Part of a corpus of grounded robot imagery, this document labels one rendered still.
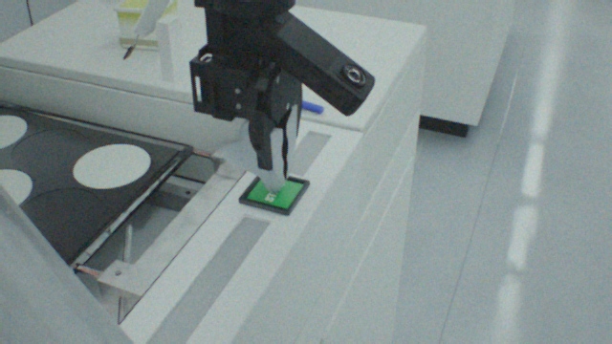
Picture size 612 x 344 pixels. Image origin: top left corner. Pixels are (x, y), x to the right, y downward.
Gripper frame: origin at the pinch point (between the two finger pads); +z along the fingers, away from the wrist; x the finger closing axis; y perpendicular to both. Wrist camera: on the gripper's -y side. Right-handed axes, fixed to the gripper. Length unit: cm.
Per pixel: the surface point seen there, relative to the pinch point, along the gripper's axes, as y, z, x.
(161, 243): 13.5, 9.6, 3.7
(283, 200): -0.7, 1.2, 1.0
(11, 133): 45.0, 7.7, -5.8
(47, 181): 31.9, 7.6, 1.4
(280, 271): -4.0, 2.6, 9.3
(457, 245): -9, 98, -112
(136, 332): 3.5, 1.7, 21.2
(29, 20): 207, 71, -162
